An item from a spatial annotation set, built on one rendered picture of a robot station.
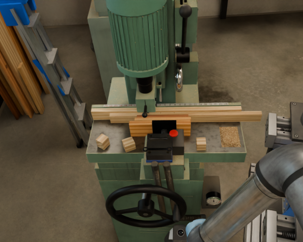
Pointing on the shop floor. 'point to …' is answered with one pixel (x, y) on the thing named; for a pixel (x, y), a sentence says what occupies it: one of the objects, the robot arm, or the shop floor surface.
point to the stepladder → (47, 63)
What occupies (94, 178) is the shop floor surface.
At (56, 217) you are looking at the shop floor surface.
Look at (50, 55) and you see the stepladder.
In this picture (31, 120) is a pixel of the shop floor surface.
